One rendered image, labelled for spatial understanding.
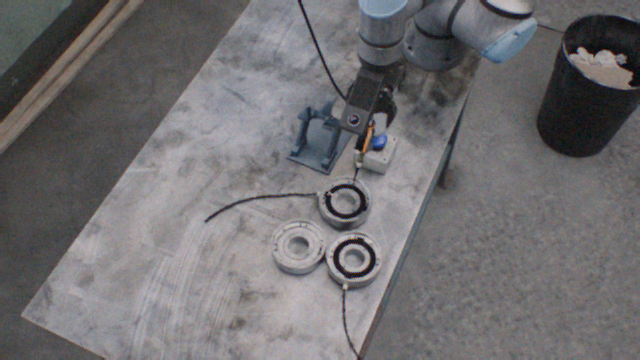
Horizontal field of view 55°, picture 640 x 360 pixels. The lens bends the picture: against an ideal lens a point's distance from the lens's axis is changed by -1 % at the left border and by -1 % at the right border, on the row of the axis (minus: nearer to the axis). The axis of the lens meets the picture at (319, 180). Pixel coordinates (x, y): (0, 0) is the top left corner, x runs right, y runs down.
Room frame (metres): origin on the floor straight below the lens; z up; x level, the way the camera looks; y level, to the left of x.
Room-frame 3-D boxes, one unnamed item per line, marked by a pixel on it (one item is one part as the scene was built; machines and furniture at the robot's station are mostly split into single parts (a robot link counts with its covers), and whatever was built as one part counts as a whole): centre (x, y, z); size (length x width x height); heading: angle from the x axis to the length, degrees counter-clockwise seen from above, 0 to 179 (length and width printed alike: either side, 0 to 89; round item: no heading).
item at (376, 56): (0.73, -0.10, 1.15); 0.08 x 0.08 x 0.05
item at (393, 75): (0.74, -0.11, 1.07); 0.09 x 0.08 x 0.12; 152
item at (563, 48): (1.39, -0.97, 0.21); 0.34 x 0.34 x 0.43
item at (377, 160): (0.75, -0.12, 0.82); 0.08 x 0.07 x 0.05; 154
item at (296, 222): (0.52, 0.04, 0.82); 0.10 x 0.10 x 0.04
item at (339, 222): (0.62, -0.05, 0.82); 0.10 x 0.10 x 0.04
